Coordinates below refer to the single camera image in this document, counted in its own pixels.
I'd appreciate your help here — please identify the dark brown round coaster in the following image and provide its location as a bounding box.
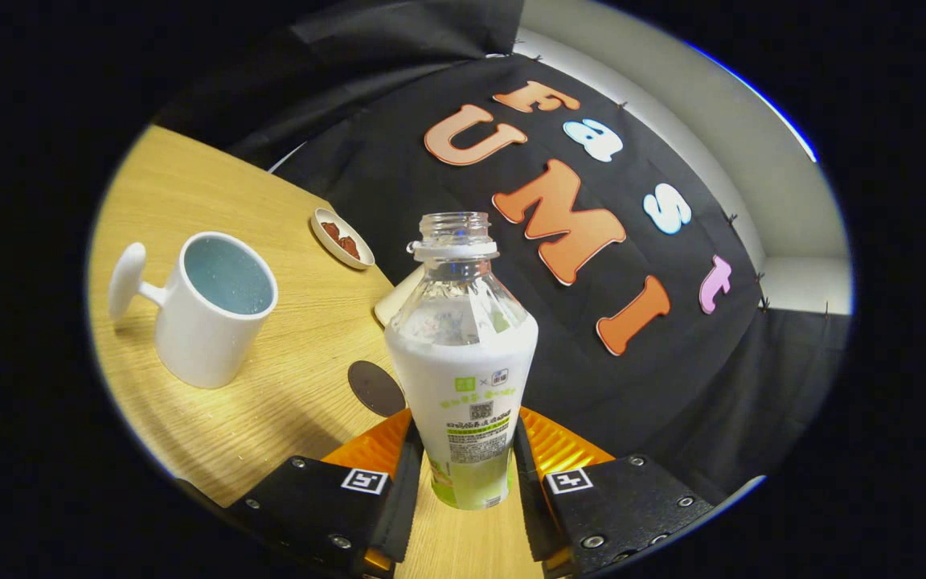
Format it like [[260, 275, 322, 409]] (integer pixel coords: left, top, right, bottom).
[[348, 360, 408, 417]]

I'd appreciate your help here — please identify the white oval plate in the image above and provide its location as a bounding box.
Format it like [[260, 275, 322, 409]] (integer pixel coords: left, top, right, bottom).
[[310, 207, 375, 270]]

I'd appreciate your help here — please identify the wooden table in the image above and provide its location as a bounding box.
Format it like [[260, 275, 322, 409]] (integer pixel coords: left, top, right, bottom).
[[87, 125, 544, 579]]

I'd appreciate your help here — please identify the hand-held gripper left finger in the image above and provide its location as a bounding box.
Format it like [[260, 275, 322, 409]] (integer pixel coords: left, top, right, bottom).
[[226, 408, 425, 578]]

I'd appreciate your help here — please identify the white cup with blue inside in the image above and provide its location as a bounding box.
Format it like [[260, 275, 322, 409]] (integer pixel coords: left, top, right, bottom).
[[107, 232, 279, 390]]

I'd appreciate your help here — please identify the black backdrop cloth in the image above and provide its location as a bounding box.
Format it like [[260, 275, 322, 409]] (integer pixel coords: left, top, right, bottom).
[[154, 0, 850, 507]]

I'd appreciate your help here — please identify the clear juice bottle white label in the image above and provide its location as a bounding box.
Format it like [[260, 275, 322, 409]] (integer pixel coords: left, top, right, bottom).
[[384, 211, 539, 511]]

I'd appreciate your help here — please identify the white toaster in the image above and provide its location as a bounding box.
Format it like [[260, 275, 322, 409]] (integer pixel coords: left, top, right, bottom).
[[374, 265, 425, 328]]

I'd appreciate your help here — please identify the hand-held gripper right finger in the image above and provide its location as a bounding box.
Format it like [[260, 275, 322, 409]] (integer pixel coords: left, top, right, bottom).
[[514, 406, 717, 576]]

